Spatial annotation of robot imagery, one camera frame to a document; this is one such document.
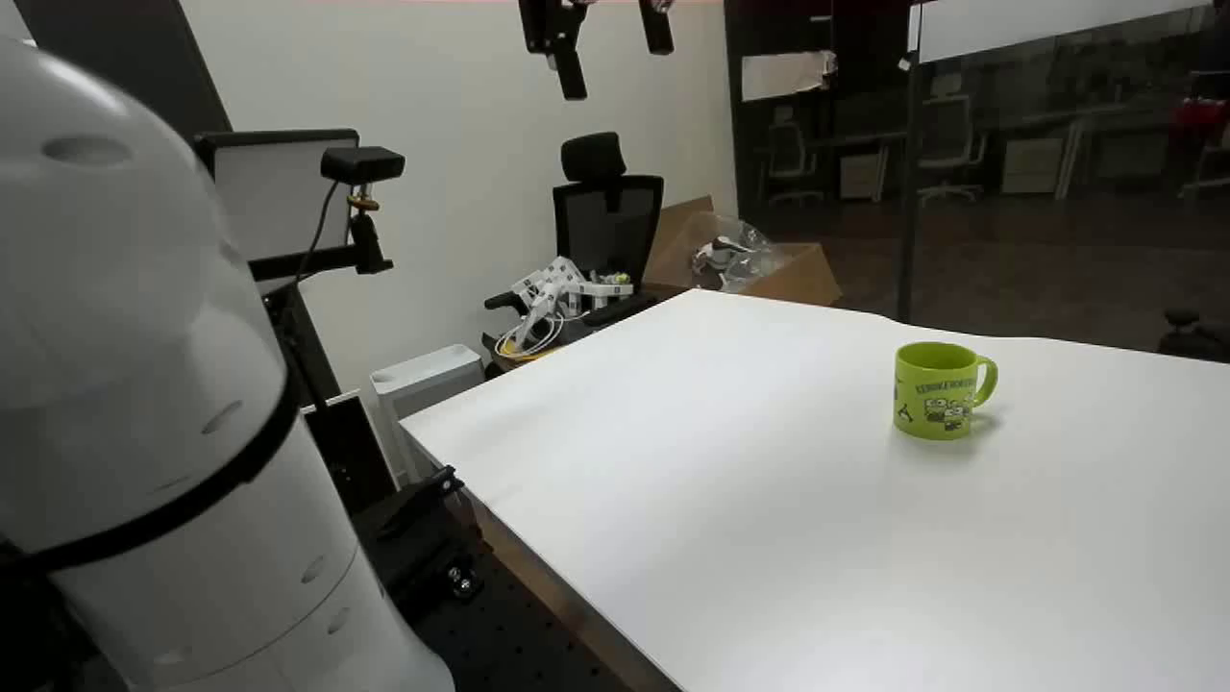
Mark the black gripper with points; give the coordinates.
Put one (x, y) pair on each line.
(554, 26)

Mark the green cartoon mug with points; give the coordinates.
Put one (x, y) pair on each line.
(938, 390)

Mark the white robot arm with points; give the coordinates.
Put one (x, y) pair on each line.
(157, 461)

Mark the black office chair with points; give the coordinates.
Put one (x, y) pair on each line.
(604, 220)

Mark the cardboard box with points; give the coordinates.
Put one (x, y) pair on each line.
(698, 247)

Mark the black metal stand pole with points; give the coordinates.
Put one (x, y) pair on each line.
(912, 68)

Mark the white box on floor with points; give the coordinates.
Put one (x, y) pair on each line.
(429, 378)

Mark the white paper table cover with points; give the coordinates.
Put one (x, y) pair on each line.
(721, 478)

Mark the black camera on mount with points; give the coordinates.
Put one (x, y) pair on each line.
(362, 168)

